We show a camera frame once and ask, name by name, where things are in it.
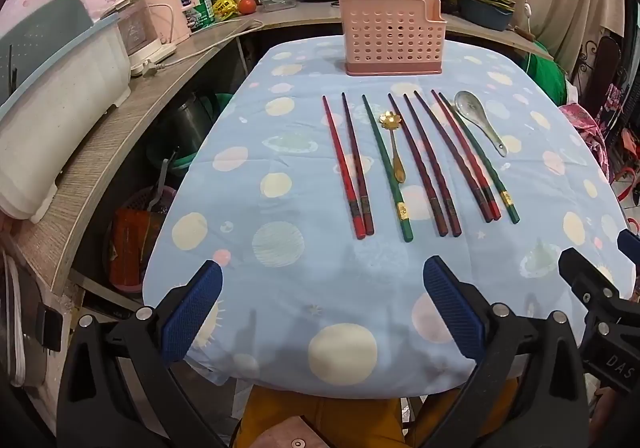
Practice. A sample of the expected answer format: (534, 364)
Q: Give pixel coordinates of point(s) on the gold flower spoon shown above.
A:
(387, 121)

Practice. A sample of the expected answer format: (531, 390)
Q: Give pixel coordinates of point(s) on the pink floral cloth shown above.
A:
(585, 132)

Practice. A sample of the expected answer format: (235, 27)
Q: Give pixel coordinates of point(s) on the clear lidded food container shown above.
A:
(278, 0)

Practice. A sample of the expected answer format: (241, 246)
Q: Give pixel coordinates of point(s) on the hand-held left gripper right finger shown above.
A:
(452, 308)

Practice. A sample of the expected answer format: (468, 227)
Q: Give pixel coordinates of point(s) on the red chopstick black band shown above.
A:
(341, 162)
(464, 152)

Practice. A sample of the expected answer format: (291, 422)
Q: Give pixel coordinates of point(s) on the pink electric kettle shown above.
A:
(172, 2)

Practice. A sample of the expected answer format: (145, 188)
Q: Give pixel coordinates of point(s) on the steel pot under counter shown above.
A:
(192, 125)

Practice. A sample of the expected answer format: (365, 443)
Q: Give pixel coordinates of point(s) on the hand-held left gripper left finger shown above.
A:
(192, 313)

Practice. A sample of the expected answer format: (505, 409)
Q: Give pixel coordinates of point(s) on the blue planet print tablecloth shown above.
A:
(300, 177)

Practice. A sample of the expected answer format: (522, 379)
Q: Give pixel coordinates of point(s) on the dark brown chopstick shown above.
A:
(449, 152)
(356, 162)
(427, 152)
(411, 152)

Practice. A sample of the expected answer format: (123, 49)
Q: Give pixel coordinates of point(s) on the green plastic bag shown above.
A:
(545, 72)

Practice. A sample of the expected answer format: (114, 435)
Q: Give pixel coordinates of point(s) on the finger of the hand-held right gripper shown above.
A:
(629, 243)
(582, 278)

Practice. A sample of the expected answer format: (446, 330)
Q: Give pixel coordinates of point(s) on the red tomato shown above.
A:
(247, 5)

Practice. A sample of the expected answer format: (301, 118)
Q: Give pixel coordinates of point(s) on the red plastic basket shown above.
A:
(145, 200)

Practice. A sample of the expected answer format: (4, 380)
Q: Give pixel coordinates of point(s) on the green chopstick gold band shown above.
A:
(381, 152)
(475, 152)

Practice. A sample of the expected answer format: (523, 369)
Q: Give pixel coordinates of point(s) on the white power strip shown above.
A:
(154, 66)

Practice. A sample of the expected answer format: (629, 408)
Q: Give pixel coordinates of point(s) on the dark metal chair back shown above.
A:
(607, 67)

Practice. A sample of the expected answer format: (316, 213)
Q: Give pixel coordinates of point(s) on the pink perforated utensil basket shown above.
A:
(390, 32)

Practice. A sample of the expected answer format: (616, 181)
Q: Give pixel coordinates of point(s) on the yellow snack packet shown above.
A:
(224, 6)

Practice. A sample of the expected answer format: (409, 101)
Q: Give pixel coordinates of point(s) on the green plastic basin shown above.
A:
(175, 160)

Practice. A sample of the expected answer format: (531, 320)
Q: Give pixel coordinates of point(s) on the grey wooden counter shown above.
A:
(165, 87)

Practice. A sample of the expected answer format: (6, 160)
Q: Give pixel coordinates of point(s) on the person's yellow pants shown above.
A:
(325, 413)

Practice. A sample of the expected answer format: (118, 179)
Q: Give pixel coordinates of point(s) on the stacked blue basins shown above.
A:
(485, 15)

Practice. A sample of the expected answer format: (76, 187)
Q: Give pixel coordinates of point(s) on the brown snap pouch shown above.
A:
(280, 435)

